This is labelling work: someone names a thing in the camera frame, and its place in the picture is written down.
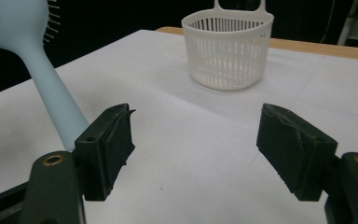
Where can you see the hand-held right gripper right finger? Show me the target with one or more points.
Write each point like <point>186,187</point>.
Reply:
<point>295,149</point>

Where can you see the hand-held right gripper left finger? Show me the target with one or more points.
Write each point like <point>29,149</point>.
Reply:
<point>105,149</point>

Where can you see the white plastic basket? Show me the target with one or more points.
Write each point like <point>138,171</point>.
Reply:
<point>228,53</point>

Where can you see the light blue hairbrush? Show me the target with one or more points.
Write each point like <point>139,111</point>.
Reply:
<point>28,40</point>

